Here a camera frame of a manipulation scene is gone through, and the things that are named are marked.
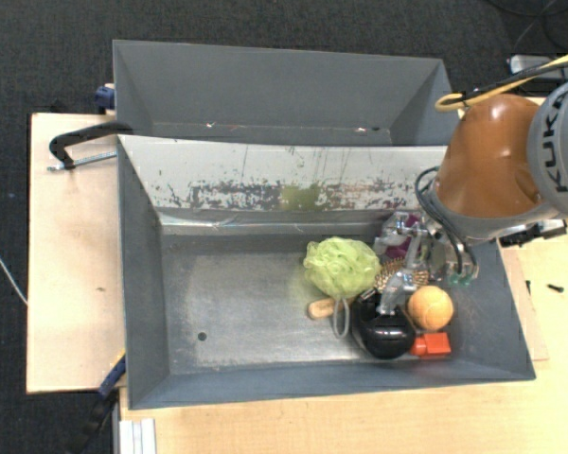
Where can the grey metal bin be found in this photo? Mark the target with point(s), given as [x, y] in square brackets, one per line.
[246, 310]

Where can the orange ball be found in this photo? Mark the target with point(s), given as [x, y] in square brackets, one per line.
[431, 306]

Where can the green mesh bath sponge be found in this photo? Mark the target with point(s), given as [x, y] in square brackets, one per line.
[341, 265]

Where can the small black screw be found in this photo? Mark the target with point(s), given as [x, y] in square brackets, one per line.
[556, 288]

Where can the black glossy round object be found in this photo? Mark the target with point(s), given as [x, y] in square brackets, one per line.
[384, 339]

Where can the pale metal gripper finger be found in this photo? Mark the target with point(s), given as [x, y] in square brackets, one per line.
[398, 231]
[397, 289]

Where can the purple object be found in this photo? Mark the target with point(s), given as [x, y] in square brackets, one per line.
[396, 252]

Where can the orange-red block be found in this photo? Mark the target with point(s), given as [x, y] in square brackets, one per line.
[434, 344]

